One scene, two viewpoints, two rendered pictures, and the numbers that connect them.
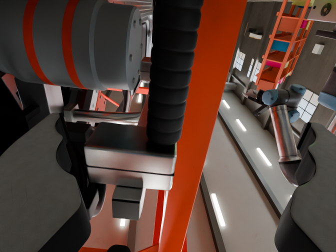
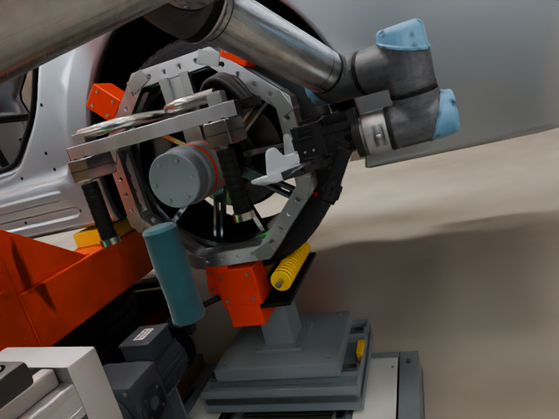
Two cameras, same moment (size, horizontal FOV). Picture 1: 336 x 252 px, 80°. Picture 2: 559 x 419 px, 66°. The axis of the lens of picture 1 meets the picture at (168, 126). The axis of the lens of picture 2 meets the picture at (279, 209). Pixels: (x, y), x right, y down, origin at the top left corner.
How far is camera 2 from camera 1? 0.81 m
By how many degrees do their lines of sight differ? 81
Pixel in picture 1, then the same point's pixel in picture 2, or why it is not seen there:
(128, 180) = (234, 121)
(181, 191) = not seen: outside the picture
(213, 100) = not seen: outside the picture
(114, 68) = (200, 167)
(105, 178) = (239, 120)
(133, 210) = (238, 108)
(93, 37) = (208, 180)
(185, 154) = not seen: outside the picture
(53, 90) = (193, 135)
